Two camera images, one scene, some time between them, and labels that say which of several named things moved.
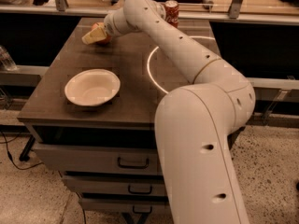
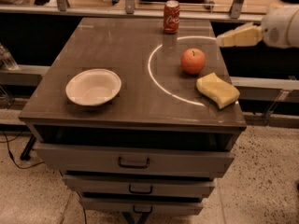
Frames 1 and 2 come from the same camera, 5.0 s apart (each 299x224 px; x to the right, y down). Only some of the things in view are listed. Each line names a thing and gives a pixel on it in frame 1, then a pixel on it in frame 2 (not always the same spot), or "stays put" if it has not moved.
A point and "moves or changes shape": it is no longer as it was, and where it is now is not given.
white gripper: (109, 25) -> (275, 28)
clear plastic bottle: (7, 61) stays put
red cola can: (171, 12) stays put
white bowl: (92, 88) stays put
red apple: (108, 38) moves or changes shape
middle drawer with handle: (147, 185) stays put
